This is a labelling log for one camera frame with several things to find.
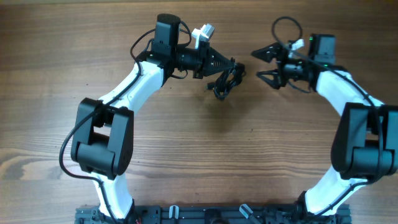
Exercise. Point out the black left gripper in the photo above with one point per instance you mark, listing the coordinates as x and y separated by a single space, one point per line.
204 62

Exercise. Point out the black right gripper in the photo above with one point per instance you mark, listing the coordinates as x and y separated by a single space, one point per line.
275 50

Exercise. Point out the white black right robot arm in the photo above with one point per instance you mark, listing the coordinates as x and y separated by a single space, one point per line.
365 145

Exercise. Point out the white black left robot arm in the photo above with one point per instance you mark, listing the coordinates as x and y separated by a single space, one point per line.
102 139

